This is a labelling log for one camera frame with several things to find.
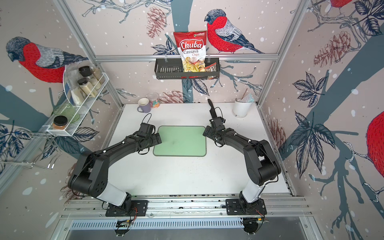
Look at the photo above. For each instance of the red Chuba cassava chips bag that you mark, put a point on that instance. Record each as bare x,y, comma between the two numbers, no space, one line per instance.
192,49

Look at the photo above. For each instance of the green cutting board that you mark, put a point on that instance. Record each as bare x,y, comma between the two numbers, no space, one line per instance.
181,141

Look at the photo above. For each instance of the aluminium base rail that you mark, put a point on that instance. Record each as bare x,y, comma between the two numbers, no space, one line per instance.
277,205

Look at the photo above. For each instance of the spice jar black lid lower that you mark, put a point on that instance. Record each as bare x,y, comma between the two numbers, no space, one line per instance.
87,88

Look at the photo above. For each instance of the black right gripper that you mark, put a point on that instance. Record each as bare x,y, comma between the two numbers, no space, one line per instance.
208,131

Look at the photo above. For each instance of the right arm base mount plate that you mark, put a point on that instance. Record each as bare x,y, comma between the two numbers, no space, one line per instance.
240,207

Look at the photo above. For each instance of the blister pack in cup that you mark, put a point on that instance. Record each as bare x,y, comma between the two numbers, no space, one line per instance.
248,99

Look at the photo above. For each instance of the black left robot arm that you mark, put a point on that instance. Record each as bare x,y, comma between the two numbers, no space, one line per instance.
91,174

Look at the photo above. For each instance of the purple ceramic mug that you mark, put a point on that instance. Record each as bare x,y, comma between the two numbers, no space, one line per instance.
144,106

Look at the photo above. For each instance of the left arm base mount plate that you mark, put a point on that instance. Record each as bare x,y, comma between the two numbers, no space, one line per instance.
130,208

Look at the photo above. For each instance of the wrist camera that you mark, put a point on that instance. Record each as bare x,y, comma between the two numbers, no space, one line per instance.
146,130
218,124

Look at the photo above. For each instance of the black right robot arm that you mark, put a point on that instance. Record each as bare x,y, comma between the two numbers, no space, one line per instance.
261,163

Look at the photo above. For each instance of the metal wire wall rack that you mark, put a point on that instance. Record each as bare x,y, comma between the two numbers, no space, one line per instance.
41,152

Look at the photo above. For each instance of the white utensil cup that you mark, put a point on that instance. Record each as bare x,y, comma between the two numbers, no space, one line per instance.
240,109

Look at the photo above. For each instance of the clear jar of colourful candies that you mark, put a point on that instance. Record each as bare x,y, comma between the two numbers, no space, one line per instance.
154,99

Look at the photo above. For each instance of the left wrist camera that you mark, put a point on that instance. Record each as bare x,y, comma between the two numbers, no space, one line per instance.
146,130

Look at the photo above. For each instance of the clear acrylic wall shelf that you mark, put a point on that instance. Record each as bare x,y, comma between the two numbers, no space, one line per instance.
76,97

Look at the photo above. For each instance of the green glass plate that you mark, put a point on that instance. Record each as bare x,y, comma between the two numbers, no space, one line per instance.
68,111

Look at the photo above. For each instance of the orange jar black lid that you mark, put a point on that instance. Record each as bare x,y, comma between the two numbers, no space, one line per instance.
60,122

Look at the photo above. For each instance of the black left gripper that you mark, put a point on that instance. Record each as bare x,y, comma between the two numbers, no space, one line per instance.
155,140

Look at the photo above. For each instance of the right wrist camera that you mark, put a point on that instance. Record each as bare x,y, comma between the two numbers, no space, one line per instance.
218,124

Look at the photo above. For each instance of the black knife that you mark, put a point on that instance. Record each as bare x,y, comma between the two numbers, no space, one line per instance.
212,110

